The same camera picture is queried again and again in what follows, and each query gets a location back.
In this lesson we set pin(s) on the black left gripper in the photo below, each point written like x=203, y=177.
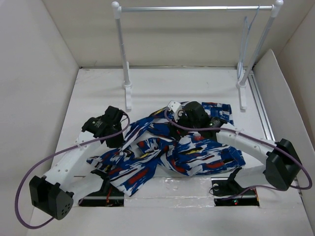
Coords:
x=116, y=143

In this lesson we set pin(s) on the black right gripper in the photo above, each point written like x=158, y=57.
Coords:
x=184, y=115

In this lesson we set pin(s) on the blue patterned trousers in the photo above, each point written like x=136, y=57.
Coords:
x=148, y=144

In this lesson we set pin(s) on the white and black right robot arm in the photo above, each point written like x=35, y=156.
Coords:
x=280, y=163

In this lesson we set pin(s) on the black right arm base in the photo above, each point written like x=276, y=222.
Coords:
x=233, y=194

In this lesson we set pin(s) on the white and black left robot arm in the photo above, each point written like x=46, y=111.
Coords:
x=56, y=192

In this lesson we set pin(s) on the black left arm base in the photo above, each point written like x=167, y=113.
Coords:
x=107, y=196

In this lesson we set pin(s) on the white clothes rack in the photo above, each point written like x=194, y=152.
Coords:
x=151, y=33

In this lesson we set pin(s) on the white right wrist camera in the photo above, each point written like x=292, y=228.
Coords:
x=176, y=109

